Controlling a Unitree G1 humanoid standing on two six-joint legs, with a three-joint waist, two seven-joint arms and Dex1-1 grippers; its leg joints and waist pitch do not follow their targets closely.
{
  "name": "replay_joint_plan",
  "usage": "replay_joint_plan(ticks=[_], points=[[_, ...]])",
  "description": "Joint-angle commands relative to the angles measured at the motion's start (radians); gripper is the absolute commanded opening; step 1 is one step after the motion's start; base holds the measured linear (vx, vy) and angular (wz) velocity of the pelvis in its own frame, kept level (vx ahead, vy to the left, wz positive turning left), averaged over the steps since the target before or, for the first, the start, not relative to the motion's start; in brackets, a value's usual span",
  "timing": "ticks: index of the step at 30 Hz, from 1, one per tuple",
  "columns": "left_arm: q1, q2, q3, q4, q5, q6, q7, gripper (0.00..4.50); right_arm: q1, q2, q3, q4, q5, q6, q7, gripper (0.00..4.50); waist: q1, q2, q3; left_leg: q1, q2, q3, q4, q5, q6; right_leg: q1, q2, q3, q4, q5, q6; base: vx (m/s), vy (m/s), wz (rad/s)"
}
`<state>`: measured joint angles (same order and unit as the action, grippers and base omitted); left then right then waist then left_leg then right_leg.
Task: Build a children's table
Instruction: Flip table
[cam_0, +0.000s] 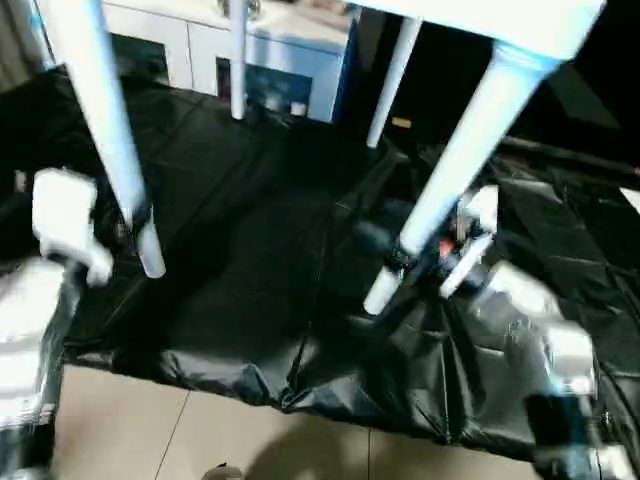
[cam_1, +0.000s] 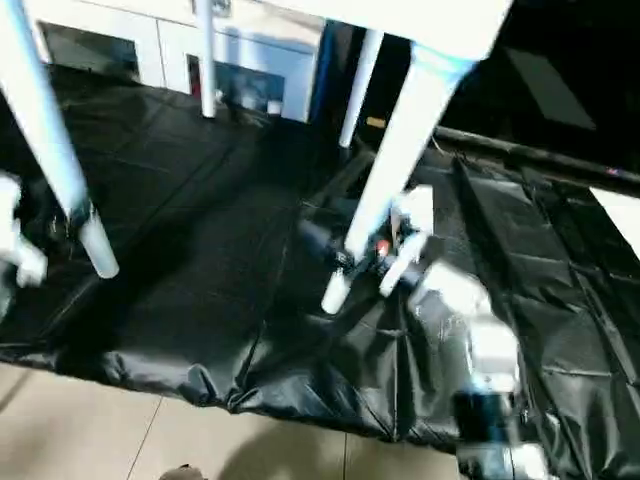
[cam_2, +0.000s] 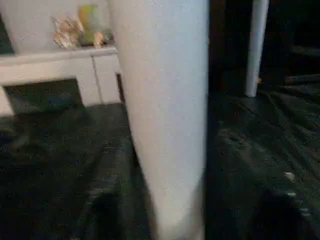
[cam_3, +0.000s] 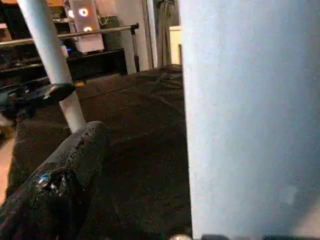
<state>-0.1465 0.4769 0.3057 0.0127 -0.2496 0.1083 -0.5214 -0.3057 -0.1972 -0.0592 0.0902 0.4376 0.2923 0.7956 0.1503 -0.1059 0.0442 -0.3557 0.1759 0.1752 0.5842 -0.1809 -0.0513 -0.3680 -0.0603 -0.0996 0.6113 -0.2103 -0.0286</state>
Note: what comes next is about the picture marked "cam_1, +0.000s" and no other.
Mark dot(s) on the white plastic table leg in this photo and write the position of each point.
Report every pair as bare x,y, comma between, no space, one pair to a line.
206,60
395,150
50,125
357,90

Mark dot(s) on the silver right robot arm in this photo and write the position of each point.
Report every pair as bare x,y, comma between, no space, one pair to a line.
480,325

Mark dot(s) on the black plastic mat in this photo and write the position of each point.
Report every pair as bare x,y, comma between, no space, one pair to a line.
200,225

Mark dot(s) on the small tan label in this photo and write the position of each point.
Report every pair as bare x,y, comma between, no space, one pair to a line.
375,122

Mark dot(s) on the white cabinet with glass doors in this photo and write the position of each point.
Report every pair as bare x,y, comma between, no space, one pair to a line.
165,50

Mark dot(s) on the white flat board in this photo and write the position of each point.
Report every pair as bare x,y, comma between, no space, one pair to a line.
620,215

